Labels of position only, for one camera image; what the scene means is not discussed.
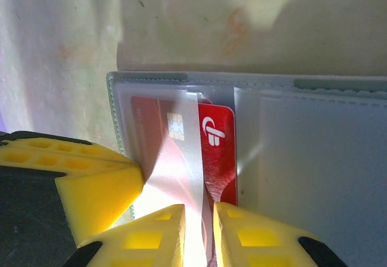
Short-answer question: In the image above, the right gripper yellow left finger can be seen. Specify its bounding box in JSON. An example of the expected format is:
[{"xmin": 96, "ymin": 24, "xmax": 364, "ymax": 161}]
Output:
[{"xmin": 62, "ymin": 203, "xmax": 186, "ymax": 267}]

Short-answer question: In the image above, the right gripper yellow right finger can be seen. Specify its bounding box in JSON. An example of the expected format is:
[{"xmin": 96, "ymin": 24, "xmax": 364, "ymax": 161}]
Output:
[{"xmin": 213, "ymin": 202, "xmax": 348, "ymax": 267}]

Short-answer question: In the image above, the grey-green card holder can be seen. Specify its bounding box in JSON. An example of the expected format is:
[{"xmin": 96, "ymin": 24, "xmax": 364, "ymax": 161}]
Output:
[{"xmin": 105, "ymin": 70, "xmax": 387, "ymax": 267}]

